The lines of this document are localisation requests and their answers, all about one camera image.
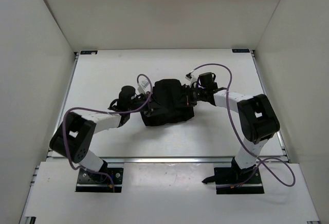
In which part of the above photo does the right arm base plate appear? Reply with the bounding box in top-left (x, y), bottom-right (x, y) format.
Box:
top-left (202, 167), bottom-right (265, 195)

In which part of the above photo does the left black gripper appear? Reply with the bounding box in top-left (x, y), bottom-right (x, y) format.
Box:
top-left (129, 90), bottom-right (168, 116)

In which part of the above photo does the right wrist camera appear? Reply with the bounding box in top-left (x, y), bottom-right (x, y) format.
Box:
top-left (185, 72), bottom-right (197, 87)

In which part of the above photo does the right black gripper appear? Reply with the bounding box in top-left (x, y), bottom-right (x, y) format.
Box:
top-left (174, 85), bottom-right (207, 109)

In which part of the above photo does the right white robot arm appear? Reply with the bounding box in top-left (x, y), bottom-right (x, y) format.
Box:
top-left (186, 72), bottom-right (280, 183)

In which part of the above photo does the left blue label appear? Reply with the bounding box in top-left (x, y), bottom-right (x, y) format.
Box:
top-left (80, 50), bottom-right (98, 55)

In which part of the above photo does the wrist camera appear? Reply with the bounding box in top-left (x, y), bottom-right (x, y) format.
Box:
top-left (137, 79), bottom-right (150, 95)
top-left (185, 72), bottom-right (197, 87)

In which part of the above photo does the black skirt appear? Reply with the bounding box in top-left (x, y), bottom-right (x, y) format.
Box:
top-left (141, 79), bottom-right (196, 126)

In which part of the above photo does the aluminium rail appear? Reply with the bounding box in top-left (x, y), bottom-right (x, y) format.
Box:
top-left (102, 156), bottom-right (233, 164)

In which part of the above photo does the right blue label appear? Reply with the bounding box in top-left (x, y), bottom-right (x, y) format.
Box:
top-left (232, 48), bottom-right (250, 53)

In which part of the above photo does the blue label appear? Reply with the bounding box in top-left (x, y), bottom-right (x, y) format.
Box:
top-left (80, 50), bottom-right (98, 55)
top-left (232, 48), bottom-right (250, 53)

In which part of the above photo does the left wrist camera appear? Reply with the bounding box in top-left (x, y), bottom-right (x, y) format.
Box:
top-left (137, 79), bottom-right (150, 95)

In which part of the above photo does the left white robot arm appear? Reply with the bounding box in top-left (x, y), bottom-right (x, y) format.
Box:
top-left (49, 86), bottom-right (152, 182)

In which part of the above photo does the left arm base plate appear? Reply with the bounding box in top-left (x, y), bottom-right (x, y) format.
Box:
top-left (76, 167), bottom-right (124, 193)

